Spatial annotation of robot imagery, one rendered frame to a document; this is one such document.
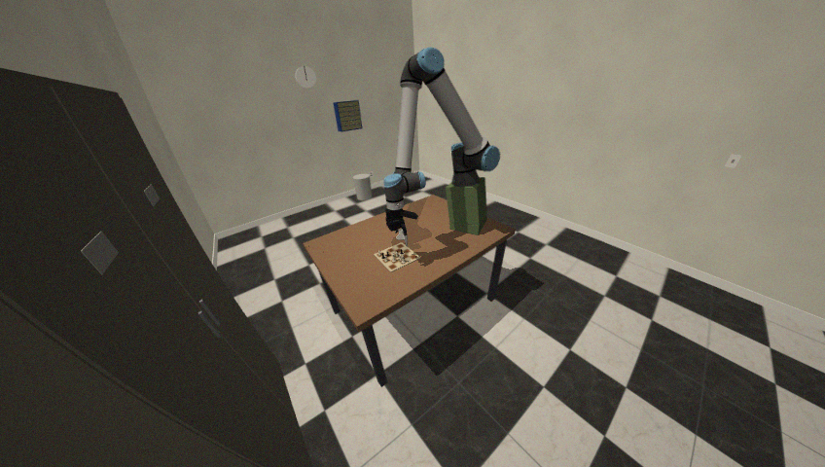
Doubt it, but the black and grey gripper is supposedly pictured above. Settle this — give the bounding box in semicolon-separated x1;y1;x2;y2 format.
385;208;408;246

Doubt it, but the chessboard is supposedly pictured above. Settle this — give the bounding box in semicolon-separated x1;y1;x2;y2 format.
375;242;421;272

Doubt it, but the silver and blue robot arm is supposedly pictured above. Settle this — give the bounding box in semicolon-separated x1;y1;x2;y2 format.
384;47;500;210

